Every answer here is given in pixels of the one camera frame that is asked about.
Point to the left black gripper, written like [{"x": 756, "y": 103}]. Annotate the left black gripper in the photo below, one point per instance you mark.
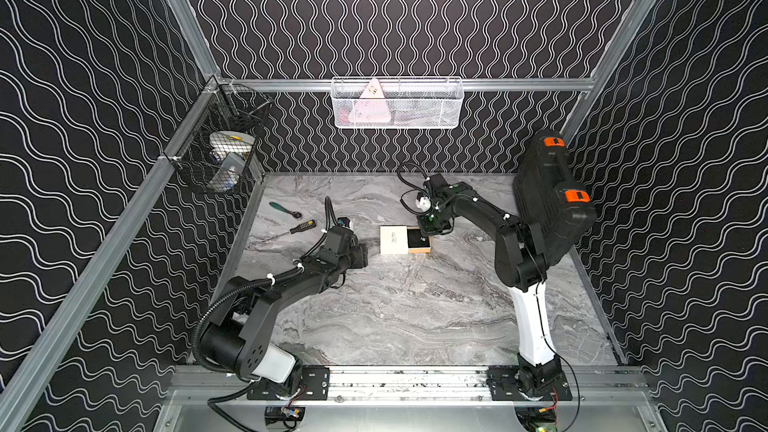
[{"x": 355, "y": 255}]

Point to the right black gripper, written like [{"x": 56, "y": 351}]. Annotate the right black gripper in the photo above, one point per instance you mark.
[{"x": 425, "y": 229}]

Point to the cream drawer jewelry box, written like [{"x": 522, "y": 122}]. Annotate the cream drawer jewelry box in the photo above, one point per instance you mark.
[{"x": 402, "y": 240}]

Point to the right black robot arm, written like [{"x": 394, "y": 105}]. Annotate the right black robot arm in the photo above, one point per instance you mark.
[{"x": 519, "y": 263}]

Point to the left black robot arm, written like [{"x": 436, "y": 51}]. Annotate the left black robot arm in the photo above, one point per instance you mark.
[{"x": 234, "y": 335}]

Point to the yellow black screwdriver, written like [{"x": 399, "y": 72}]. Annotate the yellow black screwdriver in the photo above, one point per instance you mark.
[{"x": 300, "y": 228}]

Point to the black tool case orange latches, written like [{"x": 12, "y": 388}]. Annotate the black tool case orange latches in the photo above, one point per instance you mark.
[{"x": 547, "y": 194}]

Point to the pink triangle card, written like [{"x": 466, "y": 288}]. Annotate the pink triangle card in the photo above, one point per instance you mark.
[{"x": 371, "y": 108}]

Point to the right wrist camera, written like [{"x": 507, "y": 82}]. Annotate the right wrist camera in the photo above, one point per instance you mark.
[{"x": 423, "y": 202}]

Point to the white wire wall basket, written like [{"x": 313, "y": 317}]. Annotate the white wire wall basket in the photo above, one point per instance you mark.
[{"x": 421, "y": 102}]

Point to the black mesh wall basket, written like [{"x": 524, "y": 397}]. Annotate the black mesh wall basket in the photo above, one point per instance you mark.
[{"x": 233, "y": 107}]

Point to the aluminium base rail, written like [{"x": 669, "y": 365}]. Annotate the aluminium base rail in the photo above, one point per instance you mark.
[{"x": 466, "y": 386}]

